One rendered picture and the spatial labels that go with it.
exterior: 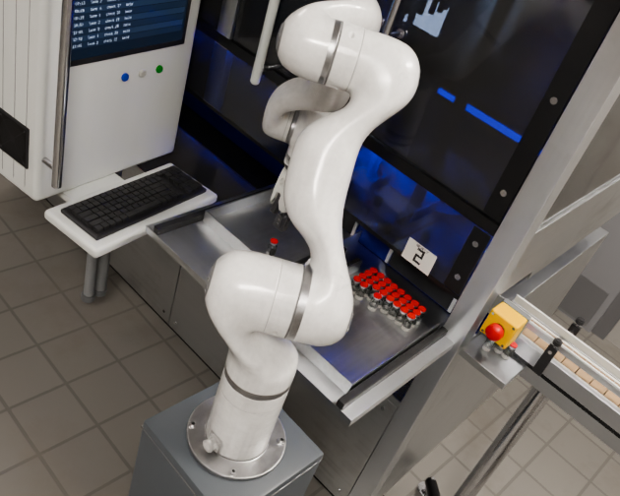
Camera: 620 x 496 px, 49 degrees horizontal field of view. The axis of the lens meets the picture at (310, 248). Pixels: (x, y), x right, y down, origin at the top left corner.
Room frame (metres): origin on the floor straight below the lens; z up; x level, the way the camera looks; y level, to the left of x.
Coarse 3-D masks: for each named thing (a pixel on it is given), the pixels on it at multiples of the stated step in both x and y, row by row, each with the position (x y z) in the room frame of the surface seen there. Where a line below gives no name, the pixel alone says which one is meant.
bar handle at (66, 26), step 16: (64, 0) 1.30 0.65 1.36; (64, 16) 1.30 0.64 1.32; (64, 32) 1.30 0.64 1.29; (64, 48) 1.31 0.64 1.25; (64, 64) 1.31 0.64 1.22; (64, 80) 1.31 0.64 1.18; (64, 96) 1.31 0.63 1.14; (64, 112) 1.31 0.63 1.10; (64, 128) 1.31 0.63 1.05; (64, 144) 1.32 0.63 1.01; (48, 160) 1.33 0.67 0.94
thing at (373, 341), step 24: (360, 264) 1.41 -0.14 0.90; (360, 312) 1.25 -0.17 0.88; (360, 336) 1.17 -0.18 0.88; (384, 336) 1.20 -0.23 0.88; (408, 336) 1.23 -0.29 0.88; (312, 360) 1.04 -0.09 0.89; (336, 360) 1.07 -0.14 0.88; (360, 360) 1.10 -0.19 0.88; (384, 360) 1.09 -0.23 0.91; (336, 384) 1.00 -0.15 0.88
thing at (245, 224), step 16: (272, 192) 1.59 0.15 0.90; (224, 208) 1.44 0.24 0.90; (240, 208) 1.49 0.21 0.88; (256, 208) 1.52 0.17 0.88; (208, 224) 1.38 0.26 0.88; (224, 224) 1.40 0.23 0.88; (240, 224) 1.42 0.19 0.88; (256, 224) 1.45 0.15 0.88; (272, 224) 1.47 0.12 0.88; (288, 224) 1.50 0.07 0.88; (224, 240) 1.34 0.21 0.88; (240, 240) 1.32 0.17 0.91; (256, 240) 1.38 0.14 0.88; (288, 240) 1.43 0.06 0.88; (304, 240) 1.45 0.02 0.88; (352, 240) 1.51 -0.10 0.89; (288, 256) 1.37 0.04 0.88; (304, 256) 1.34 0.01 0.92
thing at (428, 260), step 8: (408, 240) 1.38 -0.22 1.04; (408, 248) 1.37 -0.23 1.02; (416, 248) 1.37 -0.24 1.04; (424, 248) 1.36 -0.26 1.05; (408, 256) 1.37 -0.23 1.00; (416, 256) 1.36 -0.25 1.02; (424, 256) 1.35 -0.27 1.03; (432, 256) 1.34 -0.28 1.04; (416, 264) 1.36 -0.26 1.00; (424, 264) 1.35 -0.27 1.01; (432, 264) 1.34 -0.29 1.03; (424, 272) 1.34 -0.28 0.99
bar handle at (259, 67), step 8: (272, 0) 1.61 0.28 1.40; (272, 8) 1.61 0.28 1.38; (272, 16) 1.61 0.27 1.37; (264, 24) 1.61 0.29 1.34; (272, 24) 1.61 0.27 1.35; (264, 32) 1.61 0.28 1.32; (264, 40) 1.61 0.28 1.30; (264, 48) 1.61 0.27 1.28; (256, 56) 1.61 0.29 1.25; (264, 56) 1.61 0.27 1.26; (256, 64) 1.61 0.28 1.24; (272, 64) 1.66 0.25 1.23; (256, 72) 1.61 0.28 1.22; (256, 80) 1.61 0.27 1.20
